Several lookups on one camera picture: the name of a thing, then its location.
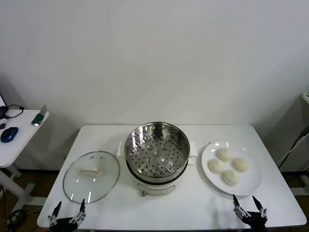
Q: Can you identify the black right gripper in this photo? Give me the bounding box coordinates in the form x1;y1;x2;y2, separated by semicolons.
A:
232;194;268;232

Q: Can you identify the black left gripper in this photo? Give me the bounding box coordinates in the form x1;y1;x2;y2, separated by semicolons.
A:
47;198;86;232

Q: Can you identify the white steamed baozi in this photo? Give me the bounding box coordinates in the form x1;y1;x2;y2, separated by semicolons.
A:
221;169;240;187
208;159;225;174
217;148;233;162
232;157;250;173

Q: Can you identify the round glass pot lid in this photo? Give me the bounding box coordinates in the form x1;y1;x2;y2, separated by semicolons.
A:
62;150;121;204

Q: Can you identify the stainless steel steamer basket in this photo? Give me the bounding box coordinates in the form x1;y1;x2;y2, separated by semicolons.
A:
124;122;191;179

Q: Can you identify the large white plate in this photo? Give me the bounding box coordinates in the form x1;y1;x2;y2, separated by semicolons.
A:
201;141;263;196

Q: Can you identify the white side desk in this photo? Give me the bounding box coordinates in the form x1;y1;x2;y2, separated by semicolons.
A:
0;109;50;208

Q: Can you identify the white electric cooker base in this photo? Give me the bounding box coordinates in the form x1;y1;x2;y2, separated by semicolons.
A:
117;141;198;197

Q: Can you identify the blue computer mouse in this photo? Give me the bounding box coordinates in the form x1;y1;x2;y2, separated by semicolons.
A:
0;127;19;143

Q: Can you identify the black floor cable coil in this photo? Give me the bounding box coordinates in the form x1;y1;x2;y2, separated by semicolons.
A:
7;208;28;227

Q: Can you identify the black and white wall cable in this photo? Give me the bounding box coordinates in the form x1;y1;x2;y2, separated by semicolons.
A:
277;127;309;169

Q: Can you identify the green handled scraper tool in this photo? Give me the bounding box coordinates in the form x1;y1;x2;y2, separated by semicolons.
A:
30;104;47;126

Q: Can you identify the black desk cable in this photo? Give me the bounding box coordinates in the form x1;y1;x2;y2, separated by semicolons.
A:
4;104;24;119

